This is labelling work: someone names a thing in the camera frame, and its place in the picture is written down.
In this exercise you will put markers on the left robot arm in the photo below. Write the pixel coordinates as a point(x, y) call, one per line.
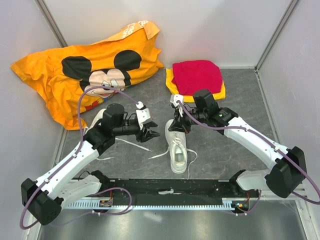
point(45, 197)

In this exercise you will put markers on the slotted cable duct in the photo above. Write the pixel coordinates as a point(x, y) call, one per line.
point(88, 203)

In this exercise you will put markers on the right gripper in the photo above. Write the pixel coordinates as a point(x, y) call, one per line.
point(179, 121)

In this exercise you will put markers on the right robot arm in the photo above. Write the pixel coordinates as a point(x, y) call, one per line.
point(281, 175)

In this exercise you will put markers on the orange Mickey Mouse bag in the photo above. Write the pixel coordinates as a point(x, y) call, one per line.
point(78, 78)

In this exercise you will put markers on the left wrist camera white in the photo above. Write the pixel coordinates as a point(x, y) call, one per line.
point(143, 116)

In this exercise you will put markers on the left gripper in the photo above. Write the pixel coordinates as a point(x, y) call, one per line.
point(150, 134)

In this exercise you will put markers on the white sneaker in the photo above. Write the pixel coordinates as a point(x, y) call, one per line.
point(177, 148)
point(99, 116)

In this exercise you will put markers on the yellow folded cloth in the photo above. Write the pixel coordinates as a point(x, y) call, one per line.
point(172, 87)

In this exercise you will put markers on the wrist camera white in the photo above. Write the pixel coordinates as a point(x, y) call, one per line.
point(176, 100)
point(143, 116)

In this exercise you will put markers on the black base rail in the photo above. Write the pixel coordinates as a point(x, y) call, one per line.
point(193, 191)

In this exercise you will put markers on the white tape piece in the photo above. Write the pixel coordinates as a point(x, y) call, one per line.
point(169, 192)

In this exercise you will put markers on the red folded cloth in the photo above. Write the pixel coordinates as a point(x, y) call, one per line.
point(206, 65)

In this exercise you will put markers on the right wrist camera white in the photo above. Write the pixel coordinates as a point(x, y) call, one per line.
point(176, 100)

